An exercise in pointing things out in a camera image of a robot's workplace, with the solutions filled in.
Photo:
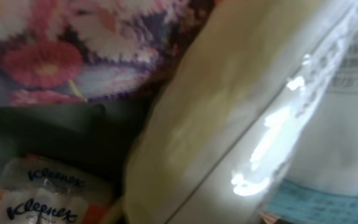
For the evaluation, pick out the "white printed snack bag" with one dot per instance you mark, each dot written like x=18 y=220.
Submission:
x=221 y=134

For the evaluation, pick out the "dark grey plastic basket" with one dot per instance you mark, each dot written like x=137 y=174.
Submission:
x=93 y=137

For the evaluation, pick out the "red purple liner pack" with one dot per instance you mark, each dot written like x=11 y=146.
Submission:
x=74 y=51

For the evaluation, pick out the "orange Kleenex tissue pack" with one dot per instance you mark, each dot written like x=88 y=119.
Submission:
x=40 y=190

